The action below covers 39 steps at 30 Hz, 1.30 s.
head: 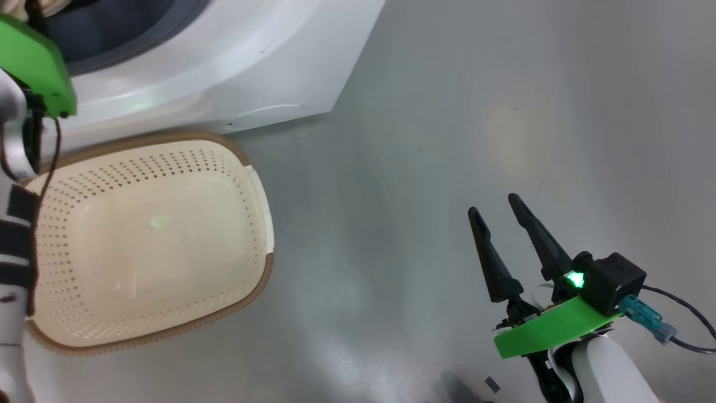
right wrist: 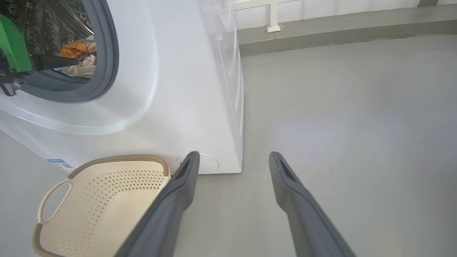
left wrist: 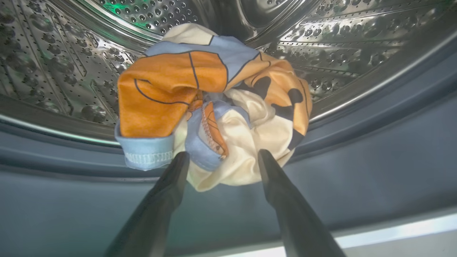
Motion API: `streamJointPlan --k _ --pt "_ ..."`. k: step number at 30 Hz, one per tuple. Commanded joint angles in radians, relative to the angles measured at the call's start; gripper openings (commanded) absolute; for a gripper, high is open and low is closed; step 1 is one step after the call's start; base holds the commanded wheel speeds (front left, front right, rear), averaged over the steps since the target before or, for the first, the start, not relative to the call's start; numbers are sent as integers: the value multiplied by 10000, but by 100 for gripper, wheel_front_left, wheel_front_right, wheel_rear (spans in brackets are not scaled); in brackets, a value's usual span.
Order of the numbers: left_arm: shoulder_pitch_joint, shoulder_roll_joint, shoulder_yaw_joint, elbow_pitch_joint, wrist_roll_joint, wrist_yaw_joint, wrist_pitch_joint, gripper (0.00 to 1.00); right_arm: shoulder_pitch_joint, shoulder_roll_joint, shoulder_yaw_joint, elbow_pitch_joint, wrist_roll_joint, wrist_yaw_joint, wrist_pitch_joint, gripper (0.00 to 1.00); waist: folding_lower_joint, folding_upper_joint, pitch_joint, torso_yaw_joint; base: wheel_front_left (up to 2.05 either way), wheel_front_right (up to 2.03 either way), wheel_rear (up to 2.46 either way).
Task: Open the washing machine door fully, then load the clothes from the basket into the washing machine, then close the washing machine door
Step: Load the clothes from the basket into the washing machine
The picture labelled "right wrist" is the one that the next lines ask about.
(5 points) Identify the white front-load washing machine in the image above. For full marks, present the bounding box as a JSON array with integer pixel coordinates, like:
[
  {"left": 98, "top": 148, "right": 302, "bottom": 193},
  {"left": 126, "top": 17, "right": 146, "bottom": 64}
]
[{"left": 0, "top": 0, "right": 245, "bottom": 175}]

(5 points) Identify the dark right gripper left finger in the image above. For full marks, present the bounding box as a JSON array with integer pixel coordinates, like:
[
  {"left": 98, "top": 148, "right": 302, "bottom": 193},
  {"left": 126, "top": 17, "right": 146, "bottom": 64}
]
[{"left": 116, "top": 151, "right": 201, "bottom": 257}]

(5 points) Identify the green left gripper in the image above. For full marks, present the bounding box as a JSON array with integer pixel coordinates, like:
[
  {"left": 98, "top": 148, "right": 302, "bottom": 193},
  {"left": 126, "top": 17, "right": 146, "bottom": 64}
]
[{"left": 0, "top": 14, "right": 80, "bottom": 97}]

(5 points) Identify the grey rubber door gasket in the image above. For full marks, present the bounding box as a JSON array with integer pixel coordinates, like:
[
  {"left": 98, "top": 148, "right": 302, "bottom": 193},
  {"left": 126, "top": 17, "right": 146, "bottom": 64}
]
[{"left": 21, "top": 0, "right": 119, "bottom": 103}]

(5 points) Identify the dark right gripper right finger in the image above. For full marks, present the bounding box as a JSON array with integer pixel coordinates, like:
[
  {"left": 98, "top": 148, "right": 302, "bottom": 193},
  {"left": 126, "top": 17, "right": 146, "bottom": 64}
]
[{"left": 268, "top": 151, "right": 357, "bottom": 257}]

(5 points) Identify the cream perforated laundry basket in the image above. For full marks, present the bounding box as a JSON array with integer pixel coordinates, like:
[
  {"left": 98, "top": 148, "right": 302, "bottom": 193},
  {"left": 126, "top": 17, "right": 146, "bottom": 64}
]
[{"left": 32, "top": 155, "right": 171, "bottom": 257}]

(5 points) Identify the blue white energy label sticker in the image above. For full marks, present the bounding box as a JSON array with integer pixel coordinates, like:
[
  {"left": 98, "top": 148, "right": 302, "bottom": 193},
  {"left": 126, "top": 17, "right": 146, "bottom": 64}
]
[{"left": 46, "top": 159, "right": 75, "bottom": 174}]

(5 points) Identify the cream orange cartoon garment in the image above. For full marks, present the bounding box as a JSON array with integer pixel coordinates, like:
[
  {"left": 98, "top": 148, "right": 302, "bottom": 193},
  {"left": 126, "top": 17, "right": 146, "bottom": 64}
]
[{"left": 60, "top": 40, "right": 97, "bottom": 77}]

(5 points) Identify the perforated steel washer drum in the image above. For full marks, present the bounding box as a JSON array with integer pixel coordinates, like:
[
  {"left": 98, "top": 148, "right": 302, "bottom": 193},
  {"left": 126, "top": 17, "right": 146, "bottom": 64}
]
[{"left": 0, "top": 0, "right": 94, "bottom": 83}]

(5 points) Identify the round white filter cover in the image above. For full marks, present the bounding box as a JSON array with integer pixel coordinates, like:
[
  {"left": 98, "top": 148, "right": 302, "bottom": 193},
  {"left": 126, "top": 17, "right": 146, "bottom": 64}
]
[{"left": 177, "top": 153, "right": 219, "bottom": 175}]

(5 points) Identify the white metal railing post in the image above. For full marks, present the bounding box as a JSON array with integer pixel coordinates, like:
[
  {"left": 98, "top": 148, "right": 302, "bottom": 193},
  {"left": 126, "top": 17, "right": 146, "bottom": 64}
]
[{"left": 228, "top": 0, "right": 300, "bottom": 33}]

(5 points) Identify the grey concrete floor curb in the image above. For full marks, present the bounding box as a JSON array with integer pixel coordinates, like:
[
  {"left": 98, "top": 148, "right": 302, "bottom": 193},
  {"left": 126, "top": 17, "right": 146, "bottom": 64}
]
[{"left": 237, "top": 4, "right": 457, "bottom": 57}]

